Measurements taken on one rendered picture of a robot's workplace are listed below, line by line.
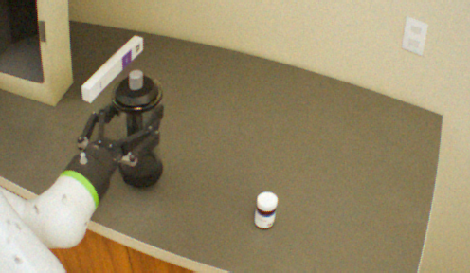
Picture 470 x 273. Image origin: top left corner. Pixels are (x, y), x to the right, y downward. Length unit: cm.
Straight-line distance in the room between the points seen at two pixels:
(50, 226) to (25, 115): 70
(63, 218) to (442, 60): 112
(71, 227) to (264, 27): 95
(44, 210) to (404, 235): 82
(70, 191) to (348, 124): 82
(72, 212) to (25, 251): 25
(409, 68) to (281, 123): 42
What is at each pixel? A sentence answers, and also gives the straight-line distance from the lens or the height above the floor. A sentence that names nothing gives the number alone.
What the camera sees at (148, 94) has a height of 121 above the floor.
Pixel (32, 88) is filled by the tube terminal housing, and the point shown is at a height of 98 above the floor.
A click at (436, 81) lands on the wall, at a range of 171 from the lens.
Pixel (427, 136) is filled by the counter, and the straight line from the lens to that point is 165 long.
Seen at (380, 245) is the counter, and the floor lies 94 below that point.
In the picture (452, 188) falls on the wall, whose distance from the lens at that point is 199.
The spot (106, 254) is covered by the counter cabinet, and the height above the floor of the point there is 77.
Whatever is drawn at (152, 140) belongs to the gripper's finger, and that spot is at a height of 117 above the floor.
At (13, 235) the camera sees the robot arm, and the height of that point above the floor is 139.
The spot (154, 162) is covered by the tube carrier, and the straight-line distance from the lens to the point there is 134.
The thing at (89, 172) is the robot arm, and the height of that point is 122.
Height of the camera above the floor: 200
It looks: 44 degrees down
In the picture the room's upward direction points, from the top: 4 degrees clockwise
